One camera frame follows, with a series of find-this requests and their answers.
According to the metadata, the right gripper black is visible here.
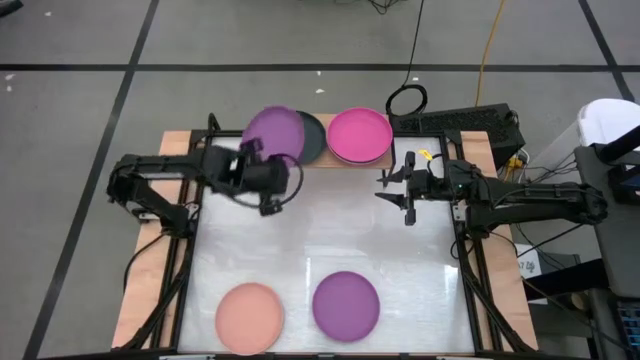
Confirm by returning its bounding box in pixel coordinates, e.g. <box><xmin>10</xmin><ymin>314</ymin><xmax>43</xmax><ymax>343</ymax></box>
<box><xmin>374</xmin><ymin>151</ymin><xmax>449</xmax><ymax>226</ymax></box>

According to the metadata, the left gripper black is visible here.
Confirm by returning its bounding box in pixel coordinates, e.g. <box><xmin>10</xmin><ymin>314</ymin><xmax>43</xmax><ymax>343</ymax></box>
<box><xmin>217</xmin><ymin>138</ymin><xmax>291</xmax><ymax>199</ymax></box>

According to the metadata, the purple round plate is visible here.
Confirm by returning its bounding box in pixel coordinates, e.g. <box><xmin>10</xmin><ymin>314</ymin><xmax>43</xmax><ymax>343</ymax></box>
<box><xmin>241</xmin><ymin>105</ymin><xmax>307</xmax><ymax>164</ymax></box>
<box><xmin>311</xmin><ymin>270</ymin><xmax>381</xmax><ymax>343</ymax></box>

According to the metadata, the dark grey round plate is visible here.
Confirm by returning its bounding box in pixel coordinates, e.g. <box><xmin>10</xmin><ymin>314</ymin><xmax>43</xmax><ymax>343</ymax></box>
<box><xmin>294</xmin><ymin>110</ymin><xmax>329</xmax><ymax>165</ymax></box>

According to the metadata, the pink round plate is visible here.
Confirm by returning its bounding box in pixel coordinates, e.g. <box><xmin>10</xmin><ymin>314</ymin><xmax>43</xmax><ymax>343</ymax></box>
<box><xmin>325</xmin><ymin>106</ymin><xmax>395</xmax><ymax>166</ymax></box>

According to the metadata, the white paper sheet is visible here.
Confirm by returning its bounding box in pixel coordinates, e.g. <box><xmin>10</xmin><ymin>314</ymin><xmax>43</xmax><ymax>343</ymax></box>
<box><xmin>514</xmin><ymin>243</ymin><xmax>543</xmax><ymax>303</ymax></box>

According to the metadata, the peach round plate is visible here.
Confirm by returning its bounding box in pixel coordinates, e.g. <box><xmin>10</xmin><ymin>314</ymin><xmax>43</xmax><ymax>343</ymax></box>
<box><xmin>214</xmin><ymin>282</ymin><xmax>286</xmax><ymax>357</ymax></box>

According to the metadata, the white bin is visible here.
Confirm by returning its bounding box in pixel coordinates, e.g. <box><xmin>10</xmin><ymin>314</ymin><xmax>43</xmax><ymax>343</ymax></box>
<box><xmin>576</xmin><ymin>97</ymin><xmax>640</xmax><ymax>149</ymax></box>

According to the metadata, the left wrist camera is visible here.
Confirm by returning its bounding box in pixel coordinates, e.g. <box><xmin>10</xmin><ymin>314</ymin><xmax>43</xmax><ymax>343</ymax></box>
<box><xmin>258</xmin><ymin>198</ymin><xmax>283</xmax><ymax>217</ymax></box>

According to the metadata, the black table frame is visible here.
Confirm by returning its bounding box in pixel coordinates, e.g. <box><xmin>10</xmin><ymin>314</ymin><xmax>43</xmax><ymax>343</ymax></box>
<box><xmin>119</xmin><ymin>127</ymin><xmax>539</xmax><ymax>359</ymax></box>

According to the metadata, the black cable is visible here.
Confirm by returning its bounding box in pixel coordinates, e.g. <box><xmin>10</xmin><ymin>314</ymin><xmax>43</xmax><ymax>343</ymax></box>
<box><xmin>384</xmin><ymin>0</ymin><xmax>430</xmax><ymax>119</ymax></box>

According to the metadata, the yellow cable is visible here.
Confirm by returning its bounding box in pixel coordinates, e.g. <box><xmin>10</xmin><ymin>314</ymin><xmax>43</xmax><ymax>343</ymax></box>
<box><xmin>473</xmin><ymin>0</ymin><xmax>509</xmax><ymax>108</ymax></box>

